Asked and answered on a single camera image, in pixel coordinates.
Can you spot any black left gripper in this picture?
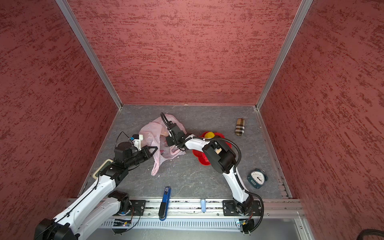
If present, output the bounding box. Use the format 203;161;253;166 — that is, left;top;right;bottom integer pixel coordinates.
125;145;158;168

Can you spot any blue black handled tool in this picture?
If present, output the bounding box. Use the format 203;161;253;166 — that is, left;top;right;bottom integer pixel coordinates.
159;186;172;221

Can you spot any beige calculator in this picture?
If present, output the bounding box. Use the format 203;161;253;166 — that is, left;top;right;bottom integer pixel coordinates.
92;159;114;180

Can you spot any round teal gauge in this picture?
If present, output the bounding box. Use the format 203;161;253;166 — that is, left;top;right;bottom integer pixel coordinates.
247;169;268;189

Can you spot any yellow lemon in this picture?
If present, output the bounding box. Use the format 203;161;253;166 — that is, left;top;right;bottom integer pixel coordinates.
204;132;215;139

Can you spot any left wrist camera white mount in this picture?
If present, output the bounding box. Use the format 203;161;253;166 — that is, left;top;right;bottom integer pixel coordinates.
130;134;144;151

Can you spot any aluminium corner post left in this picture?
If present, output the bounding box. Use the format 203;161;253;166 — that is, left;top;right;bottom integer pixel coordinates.
56;0;124;111

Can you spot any small light blue cylinder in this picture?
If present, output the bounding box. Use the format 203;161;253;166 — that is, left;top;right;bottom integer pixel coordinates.
200;199;207;213

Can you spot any aluminium corner post right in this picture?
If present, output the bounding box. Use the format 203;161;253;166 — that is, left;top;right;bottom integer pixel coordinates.
256;0;313;111

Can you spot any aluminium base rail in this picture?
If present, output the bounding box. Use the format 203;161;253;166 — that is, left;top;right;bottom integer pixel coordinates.
59;196;314;240

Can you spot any red flower-shaped plate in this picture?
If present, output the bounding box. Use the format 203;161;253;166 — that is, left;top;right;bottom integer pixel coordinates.
193;131;225;166

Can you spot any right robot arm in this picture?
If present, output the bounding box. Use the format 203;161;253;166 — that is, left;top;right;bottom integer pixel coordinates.
162;115;254;216

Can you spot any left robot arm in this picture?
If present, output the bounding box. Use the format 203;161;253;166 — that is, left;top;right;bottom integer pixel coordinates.
34;142;158;240

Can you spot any aluminium corner post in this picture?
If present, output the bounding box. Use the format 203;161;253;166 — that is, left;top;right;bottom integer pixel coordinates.
56;0;124;111
256;0;313;111

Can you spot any pink printed plastic bag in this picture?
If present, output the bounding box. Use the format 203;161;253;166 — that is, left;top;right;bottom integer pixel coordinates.
139;117;185;176

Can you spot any plaid fabric pouch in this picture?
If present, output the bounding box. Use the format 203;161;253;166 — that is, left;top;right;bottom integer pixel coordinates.
235;118;245;136

